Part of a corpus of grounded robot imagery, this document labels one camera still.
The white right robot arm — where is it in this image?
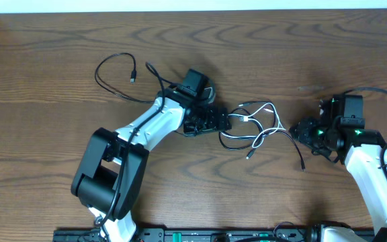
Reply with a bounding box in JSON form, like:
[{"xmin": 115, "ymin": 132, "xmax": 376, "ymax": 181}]
[{"xmin": 290, "ymin": 94, "xmax": 387, "ymax": 241}]

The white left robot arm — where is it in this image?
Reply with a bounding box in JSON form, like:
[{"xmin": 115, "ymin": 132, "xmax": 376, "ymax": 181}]
[{"xmin": 71, "ymin": 89, "xmax": 231, "ymax": 241}]

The white cable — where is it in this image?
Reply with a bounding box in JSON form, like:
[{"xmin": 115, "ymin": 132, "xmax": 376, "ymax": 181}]
[{"xmin": 220, "ymin": 102, "xmax": 286, "ymax": 149}]

